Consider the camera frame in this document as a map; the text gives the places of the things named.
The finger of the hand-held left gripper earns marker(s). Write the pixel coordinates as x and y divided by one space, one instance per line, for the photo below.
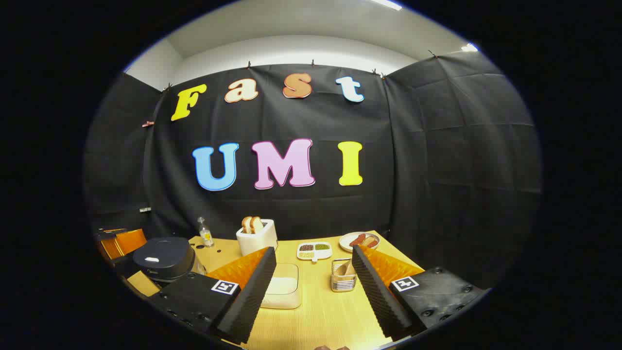
124 266
127 242

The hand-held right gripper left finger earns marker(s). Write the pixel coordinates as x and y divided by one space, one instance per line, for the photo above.
243 301

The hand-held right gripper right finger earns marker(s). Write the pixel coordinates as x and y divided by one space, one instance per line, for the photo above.
381 296

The black rice cooker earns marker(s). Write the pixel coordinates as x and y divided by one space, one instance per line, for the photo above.
163 257

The clear container of rice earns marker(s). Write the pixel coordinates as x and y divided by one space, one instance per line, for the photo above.
284 287

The wooden spoon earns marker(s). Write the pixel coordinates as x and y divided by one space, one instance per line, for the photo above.
346 269

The red meat piece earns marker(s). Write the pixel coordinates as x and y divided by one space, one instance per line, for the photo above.
357 240
370 241

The white toaster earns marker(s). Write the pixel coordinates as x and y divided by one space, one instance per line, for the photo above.
255 243

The white round plate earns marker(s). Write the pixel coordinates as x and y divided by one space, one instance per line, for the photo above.
346 246

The small clear bottle yellow label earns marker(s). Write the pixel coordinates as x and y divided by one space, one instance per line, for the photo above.
206 236

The white divided dish of beans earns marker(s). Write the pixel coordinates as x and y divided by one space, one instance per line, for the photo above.
314 252

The black backdrop cloth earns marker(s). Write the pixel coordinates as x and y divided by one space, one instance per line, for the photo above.
437 170

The ceiling light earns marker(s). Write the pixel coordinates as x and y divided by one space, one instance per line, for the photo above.
469 47
387 4

